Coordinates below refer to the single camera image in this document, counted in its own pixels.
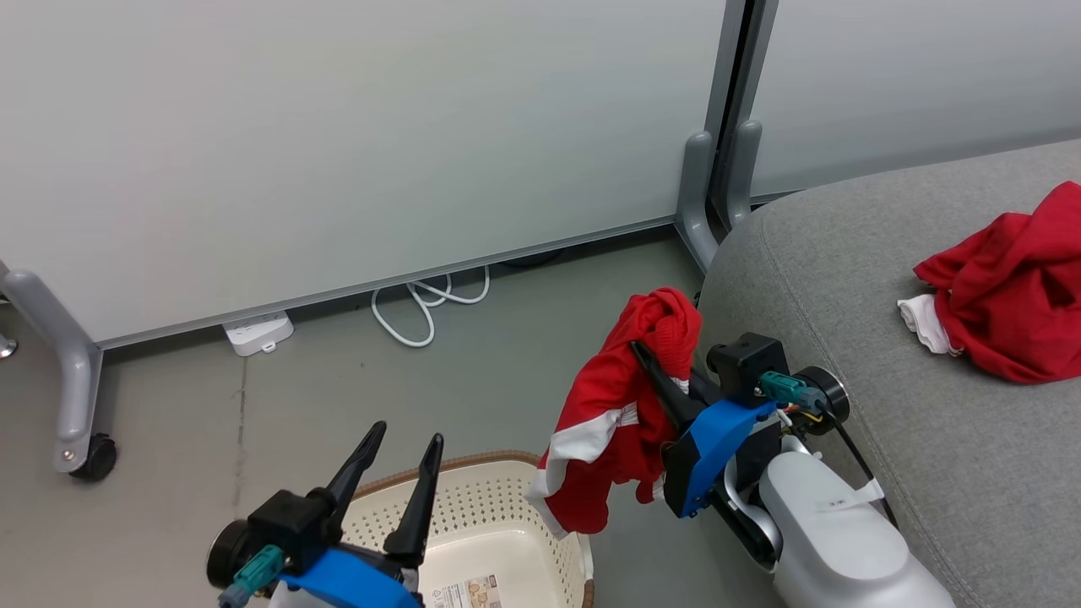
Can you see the white perforated laundry basket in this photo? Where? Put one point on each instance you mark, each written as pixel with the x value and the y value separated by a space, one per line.
pixel 490 515

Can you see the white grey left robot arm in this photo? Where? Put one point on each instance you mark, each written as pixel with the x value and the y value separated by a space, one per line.
pixel 279 598

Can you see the grey fabric sofa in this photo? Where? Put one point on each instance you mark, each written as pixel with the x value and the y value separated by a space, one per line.
pixel 887 253

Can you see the grey curved partition leg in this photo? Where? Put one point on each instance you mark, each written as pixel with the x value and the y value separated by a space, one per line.
pixel 743 169
pixel 692 194

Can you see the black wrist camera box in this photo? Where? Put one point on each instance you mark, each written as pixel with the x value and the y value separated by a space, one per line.
pixel 743 359
pixel 287 519

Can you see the narrow white partition panel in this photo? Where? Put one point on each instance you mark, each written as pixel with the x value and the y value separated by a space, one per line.
pixel 912 84

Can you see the grey partition leg with caster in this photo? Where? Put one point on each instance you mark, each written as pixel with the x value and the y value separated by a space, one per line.
pixel 76 380

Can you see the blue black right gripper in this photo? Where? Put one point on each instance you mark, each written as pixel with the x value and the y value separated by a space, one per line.
pixel 718 447

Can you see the red garment with white cuff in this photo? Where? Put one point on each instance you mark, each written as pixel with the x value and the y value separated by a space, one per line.
pixel 1013 295

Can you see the black caster wheel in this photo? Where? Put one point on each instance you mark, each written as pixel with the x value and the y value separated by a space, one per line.
pixel 100 458

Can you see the printed label in basket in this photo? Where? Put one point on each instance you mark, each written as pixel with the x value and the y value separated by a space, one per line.
pixel 464 593

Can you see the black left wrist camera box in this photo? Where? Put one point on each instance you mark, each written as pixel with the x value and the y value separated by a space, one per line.
pixel 287 519

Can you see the wide white partition panel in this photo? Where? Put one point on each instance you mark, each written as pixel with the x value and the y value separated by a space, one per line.
pixel 380 127

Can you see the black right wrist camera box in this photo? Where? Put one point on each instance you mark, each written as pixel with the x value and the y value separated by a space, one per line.
pixel 743 359

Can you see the grey metal table leg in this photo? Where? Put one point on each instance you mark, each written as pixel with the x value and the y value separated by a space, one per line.
pixel 5 346

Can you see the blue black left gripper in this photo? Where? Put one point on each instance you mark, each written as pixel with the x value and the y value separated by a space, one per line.
pixel 355 583

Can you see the white power strip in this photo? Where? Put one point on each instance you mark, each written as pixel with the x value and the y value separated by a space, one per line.
pixel 258 333

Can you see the red garment with white stripe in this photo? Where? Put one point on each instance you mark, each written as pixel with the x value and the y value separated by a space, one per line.
pixel 608 397

